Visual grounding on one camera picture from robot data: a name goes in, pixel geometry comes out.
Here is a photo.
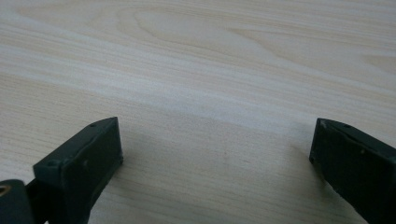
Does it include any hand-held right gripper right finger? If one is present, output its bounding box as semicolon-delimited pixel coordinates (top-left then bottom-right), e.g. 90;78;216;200
308;117;396;224

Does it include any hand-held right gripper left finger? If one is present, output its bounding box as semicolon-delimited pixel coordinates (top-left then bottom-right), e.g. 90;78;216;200
33;116;124;224

